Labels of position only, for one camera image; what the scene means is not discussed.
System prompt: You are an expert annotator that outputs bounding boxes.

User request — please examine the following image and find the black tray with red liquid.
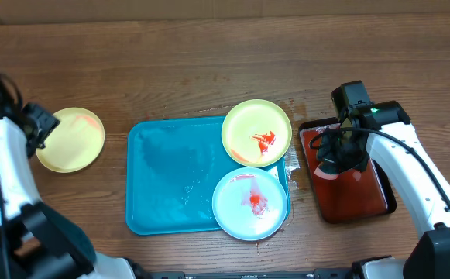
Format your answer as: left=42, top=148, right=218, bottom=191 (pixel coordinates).
left=298, top=118, right=397, bottom=224

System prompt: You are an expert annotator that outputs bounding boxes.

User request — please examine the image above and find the yellow plate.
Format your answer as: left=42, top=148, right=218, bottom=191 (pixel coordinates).
left=36, top=107, right=105, bottom=173

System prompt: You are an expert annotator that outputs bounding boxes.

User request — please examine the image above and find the teal plastic tray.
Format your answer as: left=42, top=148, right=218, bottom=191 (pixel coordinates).
left=125, top=115, right=291, bottom=236

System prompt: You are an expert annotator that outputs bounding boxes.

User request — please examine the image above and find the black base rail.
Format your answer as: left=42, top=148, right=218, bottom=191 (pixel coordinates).
left=151, top=267, right=359, bottom=279

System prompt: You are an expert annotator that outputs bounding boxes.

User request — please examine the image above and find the yellow-green plate top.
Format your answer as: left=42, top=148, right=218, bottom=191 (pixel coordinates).
left=221, top=99, right=292, bottom=167

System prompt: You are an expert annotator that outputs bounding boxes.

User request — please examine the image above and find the light blue plate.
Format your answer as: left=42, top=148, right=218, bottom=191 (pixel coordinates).
left=212, top=167, right=289, bottom=242

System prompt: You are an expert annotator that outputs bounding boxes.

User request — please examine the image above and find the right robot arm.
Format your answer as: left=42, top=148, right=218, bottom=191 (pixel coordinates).
left=309, top=81, right=450, bottom=278

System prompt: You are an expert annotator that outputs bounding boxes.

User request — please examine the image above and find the red-stained sponge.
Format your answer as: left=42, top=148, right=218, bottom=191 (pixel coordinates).
left=314, top=163, right=339, bottom=181

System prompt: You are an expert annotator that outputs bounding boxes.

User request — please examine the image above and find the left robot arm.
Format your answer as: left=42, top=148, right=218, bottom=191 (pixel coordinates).
left=0, top=74, right=151, bottom=279

